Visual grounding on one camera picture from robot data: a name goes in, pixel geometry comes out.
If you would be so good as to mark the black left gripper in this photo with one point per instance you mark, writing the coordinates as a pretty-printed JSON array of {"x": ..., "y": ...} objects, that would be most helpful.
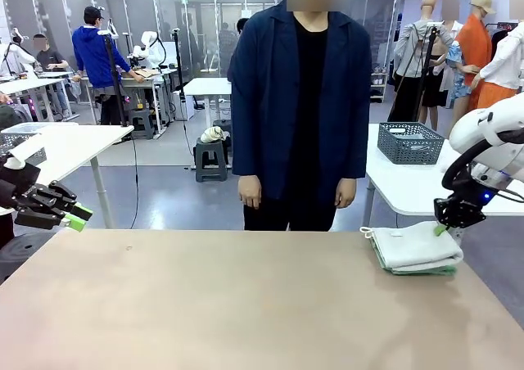
[{"x": 20, "y": 186}]

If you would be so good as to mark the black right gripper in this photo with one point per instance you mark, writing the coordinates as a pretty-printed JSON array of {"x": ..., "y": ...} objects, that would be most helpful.
[{"x": 462, "y": 204}]

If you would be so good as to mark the white towel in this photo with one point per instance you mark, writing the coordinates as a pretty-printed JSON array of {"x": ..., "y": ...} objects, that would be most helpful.
[{"x": 413, "y": 243}]

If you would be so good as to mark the light green towel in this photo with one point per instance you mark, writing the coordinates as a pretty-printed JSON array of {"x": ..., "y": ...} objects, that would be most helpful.
[{"x": 434, "y": 271}]

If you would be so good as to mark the grey lattice plastic basket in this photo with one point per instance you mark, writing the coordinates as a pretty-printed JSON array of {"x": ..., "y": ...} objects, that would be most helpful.
[
  {"x": 409, "y": 151},
  {"x": 8, "y": 143}
]

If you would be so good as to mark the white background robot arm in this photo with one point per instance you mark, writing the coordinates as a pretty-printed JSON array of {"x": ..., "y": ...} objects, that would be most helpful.
[
  {"x": 18, "y": 55},
  {"x": 151, "y": 50}
]

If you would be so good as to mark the navy sleeved right forearm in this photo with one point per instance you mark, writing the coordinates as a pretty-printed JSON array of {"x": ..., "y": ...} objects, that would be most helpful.
[{"x": 247, "y": 157}]

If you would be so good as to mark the navy sleeved left forearm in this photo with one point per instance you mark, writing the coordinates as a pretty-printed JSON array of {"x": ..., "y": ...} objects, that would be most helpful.
[{"x": 352, "y": 157}]

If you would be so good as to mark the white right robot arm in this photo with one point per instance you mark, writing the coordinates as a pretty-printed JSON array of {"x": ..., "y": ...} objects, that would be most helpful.
[{"x": 479, "y": 124}]

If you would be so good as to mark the person's left hand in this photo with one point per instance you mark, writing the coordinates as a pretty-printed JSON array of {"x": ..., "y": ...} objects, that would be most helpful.
[{"x": 346, "y": 193}]

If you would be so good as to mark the person's right hand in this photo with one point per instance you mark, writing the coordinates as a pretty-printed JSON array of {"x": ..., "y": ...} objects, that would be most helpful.
[{"x": 250, "y": 190}]

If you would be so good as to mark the dark grey mounting plate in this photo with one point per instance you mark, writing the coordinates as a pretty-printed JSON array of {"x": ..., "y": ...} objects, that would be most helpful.
[{"x": 28, "y": 251}]

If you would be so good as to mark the white rounded side table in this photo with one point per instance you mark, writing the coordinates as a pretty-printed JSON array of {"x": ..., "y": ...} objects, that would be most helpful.
[{"x": 409, "y": 186}]

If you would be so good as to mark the white plastic tray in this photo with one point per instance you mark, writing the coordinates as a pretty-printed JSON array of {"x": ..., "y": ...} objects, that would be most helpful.
[{"x": 53, "y": 127}]

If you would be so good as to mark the person in dark grey top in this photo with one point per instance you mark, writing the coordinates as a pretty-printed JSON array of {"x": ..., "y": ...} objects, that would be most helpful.
[{"x": 12, "y": 116}]

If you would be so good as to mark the grey plastic step stool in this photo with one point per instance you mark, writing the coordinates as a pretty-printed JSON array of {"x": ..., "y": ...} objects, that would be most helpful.
[
  {"x": 210, "y": 161},
  {"x": 141, "y": 122},
  {"x": 226, "y": 126}
]

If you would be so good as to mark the white long work table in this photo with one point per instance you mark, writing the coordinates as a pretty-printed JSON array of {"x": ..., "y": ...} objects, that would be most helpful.
[{"x": 28, "y": 84}]

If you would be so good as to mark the black tripod with white device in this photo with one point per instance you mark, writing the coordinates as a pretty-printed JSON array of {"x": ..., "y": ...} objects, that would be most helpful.
[{"x": 114, "y": 79}]

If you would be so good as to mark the seated person in dark shirt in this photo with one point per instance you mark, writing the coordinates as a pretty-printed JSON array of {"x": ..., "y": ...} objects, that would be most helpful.
[{"x": 51, "y": 59}]

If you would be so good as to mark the person in blue hoodie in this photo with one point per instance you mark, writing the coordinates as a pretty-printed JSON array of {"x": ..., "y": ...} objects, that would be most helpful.
[{"x": 94, "y": 59}]

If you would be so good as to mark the white shoe rack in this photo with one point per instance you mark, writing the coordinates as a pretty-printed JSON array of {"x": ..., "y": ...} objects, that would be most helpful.
[{"x": 378, "y": 87}]

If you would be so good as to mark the open cardboard box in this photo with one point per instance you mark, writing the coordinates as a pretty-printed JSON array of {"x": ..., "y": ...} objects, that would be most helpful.
[{"x": 149, "y": 73}]

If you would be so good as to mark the figure in blue floral dress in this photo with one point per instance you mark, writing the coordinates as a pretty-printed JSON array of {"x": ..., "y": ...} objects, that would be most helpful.
[{"x": 456, "y": 59}]

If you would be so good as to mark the beige crumpled cloth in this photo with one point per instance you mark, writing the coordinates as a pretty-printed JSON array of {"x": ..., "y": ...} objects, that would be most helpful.
[{"x": 213, "y": 134}]

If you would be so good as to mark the mannequin in grey shirt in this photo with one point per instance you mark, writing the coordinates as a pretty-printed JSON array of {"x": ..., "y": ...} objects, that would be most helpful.
[{"x": 409, "y": 46}]

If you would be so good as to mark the mannequin with cap, orange top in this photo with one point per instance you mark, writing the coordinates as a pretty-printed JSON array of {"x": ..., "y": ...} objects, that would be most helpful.
[{"x": 475, "y": 46}]

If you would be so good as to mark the person in navy jacket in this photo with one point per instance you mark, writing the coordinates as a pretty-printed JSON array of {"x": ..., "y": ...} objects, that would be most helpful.
[{"x": 299, "y": 100}]

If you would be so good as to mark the white standing desk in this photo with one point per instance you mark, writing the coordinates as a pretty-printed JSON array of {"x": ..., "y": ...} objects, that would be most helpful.
[{"x": 209, "y": 85}]

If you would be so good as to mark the clothes rack with dark clothes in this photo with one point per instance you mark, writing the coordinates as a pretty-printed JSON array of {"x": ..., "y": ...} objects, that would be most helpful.
[{"x": 501, "y": 38}]

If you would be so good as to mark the person in dark purple jacket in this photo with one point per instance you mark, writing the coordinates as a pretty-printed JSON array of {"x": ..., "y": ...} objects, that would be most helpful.
[{"x": 242, "y": 26}]

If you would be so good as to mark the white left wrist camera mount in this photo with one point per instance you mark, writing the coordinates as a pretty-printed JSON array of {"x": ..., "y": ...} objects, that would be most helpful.
[{"x": 26, "y": 151}]

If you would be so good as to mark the metal frame workbench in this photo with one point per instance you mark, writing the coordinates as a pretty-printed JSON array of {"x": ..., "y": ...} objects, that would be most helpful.
[{"x": 157, "y": 83}]

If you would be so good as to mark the black camera pole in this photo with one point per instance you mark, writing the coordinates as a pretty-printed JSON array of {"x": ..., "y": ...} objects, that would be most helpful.
[{"x": 178, "y": 59}]

